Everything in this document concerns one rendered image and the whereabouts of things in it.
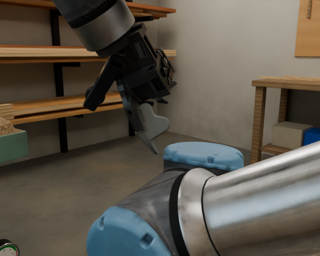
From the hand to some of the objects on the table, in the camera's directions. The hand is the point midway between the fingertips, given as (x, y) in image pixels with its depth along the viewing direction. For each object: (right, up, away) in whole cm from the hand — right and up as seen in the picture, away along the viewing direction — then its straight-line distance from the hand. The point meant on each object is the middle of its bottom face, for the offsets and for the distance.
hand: (160, 128), depth 61 cm
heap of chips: (-40, -1, +11) cm, 41 cm away
